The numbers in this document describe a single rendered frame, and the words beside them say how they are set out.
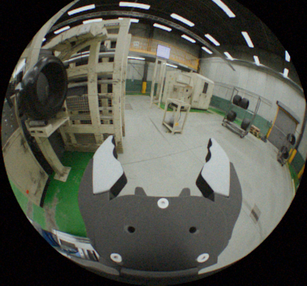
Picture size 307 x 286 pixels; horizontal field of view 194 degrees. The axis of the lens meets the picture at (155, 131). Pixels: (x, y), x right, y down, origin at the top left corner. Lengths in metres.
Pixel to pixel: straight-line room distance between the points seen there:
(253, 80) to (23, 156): 12.11
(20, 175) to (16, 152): 0.24
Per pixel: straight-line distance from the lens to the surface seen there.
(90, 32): 1.10
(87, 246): 0.52
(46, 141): 1.38
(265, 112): 10.21
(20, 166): 1.45
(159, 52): 4.22
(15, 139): 1.41
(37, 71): 0.87
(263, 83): 10.72
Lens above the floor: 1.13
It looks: 30 degrees down
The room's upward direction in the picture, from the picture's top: 9 degrees clockwise
